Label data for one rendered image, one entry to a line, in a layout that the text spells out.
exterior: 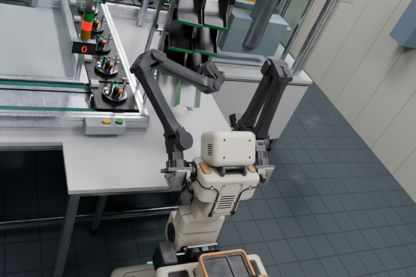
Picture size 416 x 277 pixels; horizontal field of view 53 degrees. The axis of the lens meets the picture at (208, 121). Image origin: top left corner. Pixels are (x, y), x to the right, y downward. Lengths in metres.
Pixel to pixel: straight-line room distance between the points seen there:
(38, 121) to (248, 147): 1.07
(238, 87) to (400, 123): 2.13
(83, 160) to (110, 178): 0.17
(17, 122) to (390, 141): 3.85
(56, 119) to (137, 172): 0.49
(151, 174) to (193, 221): 0.36
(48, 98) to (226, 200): 1.14
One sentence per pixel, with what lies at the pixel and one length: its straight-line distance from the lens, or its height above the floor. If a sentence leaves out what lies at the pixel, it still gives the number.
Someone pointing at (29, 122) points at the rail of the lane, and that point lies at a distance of 2.25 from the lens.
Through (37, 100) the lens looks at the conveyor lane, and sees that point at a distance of 2.39.
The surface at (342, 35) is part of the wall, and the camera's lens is 5.58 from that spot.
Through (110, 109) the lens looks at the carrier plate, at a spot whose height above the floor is 0.97.
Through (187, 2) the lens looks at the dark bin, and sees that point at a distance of 2.27.
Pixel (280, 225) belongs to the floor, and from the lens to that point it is 3.52.
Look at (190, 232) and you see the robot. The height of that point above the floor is 0.83.
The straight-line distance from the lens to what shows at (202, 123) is 2.62.
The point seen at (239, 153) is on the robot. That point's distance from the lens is 1.76.
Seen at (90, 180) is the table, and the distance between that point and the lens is 2.08.
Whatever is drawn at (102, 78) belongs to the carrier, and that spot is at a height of 0.97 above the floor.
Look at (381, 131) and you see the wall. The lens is 5.03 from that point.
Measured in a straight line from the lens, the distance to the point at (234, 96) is 3.42.
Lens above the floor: 2.40
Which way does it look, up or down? 35 degrees down
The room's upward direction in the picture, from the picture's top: 23 degrees clockwise
